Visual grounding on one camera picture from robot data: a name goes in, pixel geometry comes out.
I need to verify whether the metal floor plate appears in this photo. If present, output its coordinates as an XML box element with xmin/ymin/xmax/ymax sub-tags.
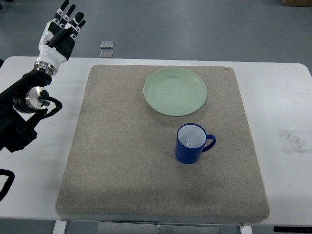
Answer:
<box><xmin>100</xmin><ymin>40</ymin><xmax>114</xmax><ymax>49</ymax></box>
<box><xmin>100</xmin><ymin>50</ymin><xmax>113</xmax><ymax>58</ymax></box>

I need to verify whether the light green plate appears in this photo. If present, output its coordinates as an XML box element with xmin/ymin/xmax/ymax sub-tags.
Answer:
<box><xmin>143</xmin><ymin>68</ymin><xmax>207</xmax><ymax>117</ymax></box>

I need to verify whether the cardboard box corner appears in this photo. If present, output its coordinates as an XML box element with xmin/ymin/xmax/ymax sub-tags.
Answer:
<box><xmin>281</xmin><ymin>0</ymin><xmax>312</xmax><ymax>7</ymax></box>

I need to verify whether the metal table frame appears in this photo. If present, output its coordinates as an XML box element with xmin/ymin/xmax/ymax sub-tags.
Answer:
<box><xmin>52</xmin><ymin>219</ymin><xmax>253</xmax><ymax>234</ymax></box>

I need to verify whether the blue enamel mug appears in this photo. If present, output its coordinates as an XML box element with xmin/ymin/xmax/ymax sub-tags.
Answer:
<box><xmin>175</xmin><ymin>123</ymin><xmax>216</xmax><ymax>164</ymax></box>

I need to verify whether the lower metal floor plate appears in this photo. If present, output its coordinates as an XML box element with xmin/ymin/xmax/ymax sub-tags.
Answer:
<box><xmin>100</xmin><ymin>50</ymin><xmax>113</xmax><ymax>58</ymax></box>

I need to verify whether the beige felt mat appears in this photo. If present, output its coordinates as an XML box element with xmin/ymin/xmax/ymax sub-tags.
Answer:
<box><xmin>56</xmin><ymin>65</ymin><xmax>269</xmax><ymax>224</ymax></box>

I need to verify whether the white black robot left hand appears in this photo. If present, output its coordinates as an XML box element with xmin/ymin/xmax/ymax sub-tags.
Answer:
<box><xmin>34</xmin><ymin>0</ymin><xmax>86</xmax><ymax>76</ymax></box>

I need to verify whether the black sleeved cable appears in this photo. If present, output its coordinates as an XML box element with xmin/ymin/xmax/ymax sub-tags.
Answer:
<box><xmin>0</xmin><ymin>169</ymin><xmax>15</xmax><ymax>202</ymax></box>

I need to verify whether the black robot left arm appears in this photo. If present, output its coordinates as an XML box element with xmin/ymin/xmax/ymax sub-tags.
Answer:
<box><xmin>0</xmin><ymin>61</ymin><xmax>62</xmax><ymax>152</ymax></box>

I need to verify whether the upper metal floor plate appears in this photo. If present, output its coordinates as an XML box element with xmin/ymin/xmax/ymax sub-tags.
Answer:
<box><xmin>100</xmin><ymin>40</ymin><xmax>114</xmax><ymax>49</ymax></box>

